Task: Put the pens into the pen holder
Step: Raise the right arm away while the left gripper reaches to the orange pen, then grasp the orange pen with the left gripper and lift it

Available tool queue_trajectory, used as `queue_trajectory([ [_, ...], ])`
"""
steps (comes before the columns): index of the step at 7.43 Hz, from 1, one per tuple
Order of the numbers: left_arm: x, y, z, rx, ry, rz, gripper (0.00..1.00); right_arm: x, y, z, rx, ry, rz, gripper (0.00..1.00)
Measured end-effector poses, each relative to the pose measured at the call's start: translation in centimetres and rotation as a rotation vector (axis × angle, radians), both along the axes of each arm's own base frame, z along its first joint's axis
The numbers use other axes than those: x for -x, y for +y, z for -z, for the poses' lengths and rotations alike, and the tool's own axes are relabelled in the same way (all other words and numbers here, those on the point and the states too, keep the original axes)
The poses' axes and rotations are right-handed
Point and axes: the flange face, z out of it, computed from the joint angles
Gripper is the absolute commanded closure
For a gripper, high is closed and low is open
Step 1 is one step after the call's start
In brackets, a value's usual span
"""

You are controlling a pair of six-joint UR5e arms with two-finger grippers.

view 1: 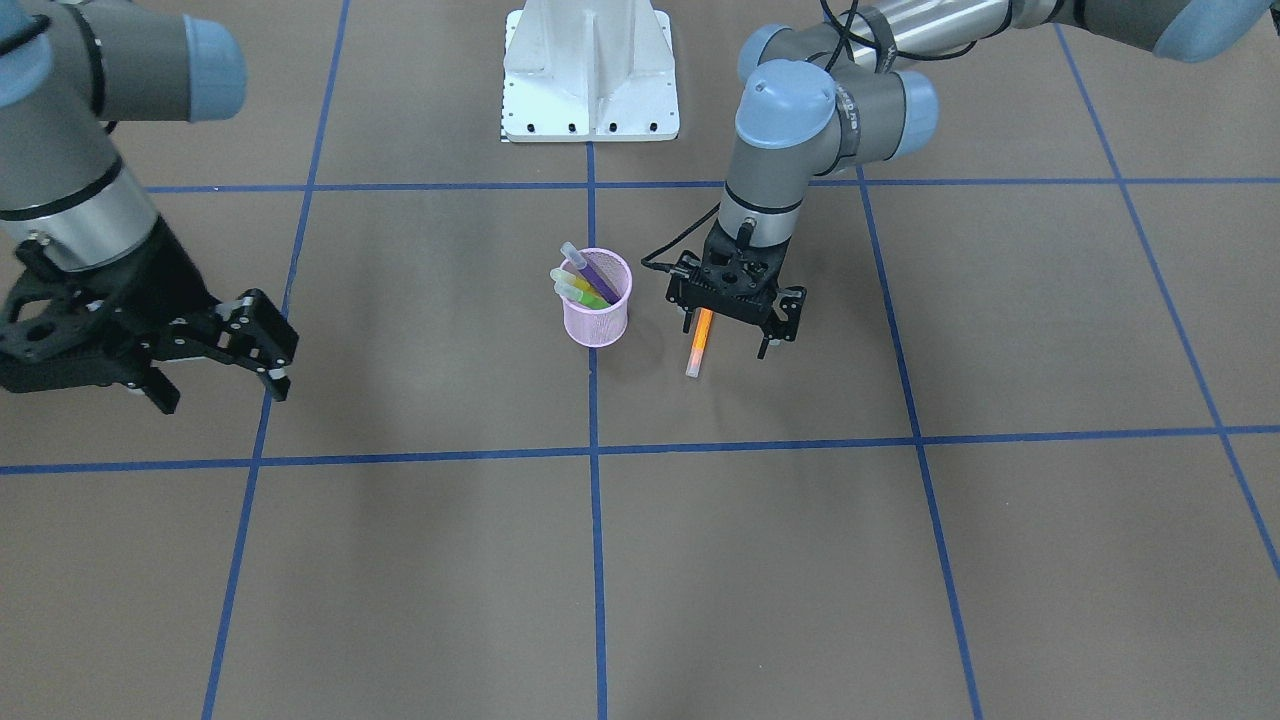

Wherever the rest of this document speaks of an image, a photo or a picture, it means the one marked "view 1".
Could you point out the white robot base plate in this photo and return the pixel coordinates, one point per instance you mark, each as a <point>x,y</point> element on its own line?
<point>589,71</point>

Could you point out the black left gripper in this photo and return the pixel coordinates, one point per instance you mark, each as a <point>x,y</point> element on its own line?
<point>790,304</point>

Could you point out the pink mesh pen holder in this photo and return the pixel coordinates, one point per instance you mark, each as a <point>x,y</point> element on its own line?
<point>599,328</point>

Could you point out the orange highlighter pen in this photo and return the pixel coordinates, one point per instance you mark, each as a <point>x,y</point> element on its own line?
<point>700,339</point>

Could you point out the yellow highlighter pen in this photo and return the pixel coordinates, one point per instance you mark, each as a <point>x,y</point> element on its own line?
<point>575,280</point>

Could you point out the green highlighter pen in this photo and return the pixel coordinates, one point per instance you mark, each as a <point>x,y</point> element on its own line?
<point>584,298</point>

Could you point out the purple highlighter pen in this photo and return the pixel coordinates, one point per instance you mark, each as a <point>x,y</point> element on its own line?
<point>596,280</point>

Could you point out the brown paper table mat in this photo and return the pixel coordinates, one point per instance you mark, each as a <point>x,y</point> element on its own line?
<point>1020,463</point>

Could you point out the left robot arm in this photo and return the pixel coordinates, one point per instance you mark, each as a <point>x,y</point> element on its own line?
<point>843,94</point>

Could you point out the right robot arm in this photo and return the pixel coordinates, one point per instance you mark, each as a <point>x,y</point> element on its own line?
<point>70,70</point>

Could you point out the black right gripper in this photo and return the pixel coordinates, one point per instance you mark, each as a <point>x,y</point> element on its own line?
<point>152,283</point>

